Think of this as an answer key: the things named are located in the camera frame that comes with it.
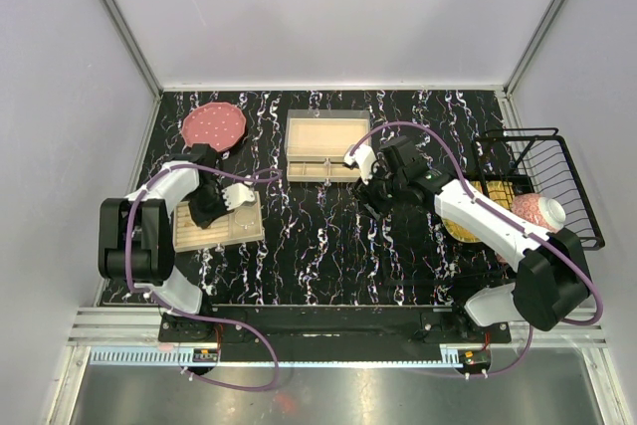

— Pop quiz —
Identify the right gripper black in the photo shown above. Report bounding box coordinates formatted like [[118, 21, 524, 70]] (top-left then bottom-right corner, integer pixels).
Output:
[[349, 160, 406, 221]]

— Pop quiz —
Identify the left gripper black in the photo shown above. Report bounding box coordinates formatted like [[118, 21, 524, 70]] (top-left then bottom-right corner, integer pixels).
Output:
[[188, 184, 235, 229]]

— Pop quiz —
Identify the silver bracelet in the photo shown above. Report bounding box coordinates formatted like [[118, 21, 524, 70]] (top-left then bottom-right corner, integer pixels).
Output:
[[233, 209, 260, 230]]

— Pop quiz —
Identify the beige jewelry tray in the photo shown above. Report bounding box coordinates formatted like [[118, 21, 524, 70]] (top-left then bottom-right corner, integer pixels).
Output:
[[172, 192, 265, 253]]

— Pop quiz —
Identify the beige jewelry box with drawers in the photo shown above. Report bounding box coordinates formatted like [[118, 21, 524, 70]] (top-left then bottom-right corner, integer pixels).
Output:
[[285, 109, 370, 184]]

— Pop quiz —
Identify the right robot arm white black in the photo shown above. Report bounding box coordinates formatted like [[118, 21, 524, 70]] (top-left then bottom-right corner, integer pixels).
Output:
[[343, 136, 593, 342]]

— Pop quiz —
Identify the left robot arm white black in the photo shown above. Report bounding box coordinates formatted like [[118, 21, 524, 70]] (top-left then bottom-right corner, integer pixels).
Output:
[[98, 143, 229, 341]]

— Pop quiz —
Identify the pink dotted plate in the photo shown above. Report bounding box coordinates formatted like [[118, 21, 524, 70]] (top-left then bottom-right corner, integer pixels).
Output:
[[181, 103, 247, 152]]

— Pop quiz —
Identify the yellow woven bamboo plate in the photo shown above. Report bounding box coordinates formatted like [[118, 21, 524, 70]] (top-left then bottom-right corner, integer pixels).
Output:
[[442, 181, 515, 244]]

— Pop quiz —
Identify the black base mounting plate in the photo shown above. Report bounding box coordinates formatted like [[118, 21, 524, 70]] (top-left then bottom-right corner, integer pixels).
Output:
[[158, 306, 512, 366]]

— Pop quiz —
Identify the pink floral ceramic bowl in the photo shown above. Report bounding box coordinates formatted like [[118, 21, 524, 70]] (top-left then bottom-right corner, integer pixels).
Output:
[[511, 193, 566, 232]]

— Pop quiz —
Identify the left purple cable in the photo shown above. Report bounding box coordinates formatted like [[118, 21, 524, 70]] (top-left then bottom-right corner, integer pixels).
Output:
[[124, 162, 285, 392]]

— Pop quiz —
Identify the purple cable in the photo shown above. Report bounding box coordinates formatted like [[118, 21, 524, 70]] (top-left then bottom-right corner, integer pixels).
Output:
[[124, 162, 285, 392], [347, 120, 606, 380]]

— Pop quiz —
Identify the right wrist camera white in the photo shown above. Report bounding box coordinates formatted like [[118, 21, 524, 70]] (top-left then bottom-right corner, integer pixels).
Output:
[[343, 144, 376, 185]]

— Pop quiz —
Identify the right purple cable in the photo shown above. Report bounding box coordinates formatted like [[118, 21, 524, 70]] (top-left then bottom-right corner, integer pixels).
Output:
[[347, 120, 606, 380]]

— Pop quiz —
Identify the black wire dish rack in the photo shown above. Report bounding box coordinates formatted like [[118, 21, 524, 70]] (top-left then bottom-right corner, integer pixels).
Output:
[[376, 126, 606, 292]]

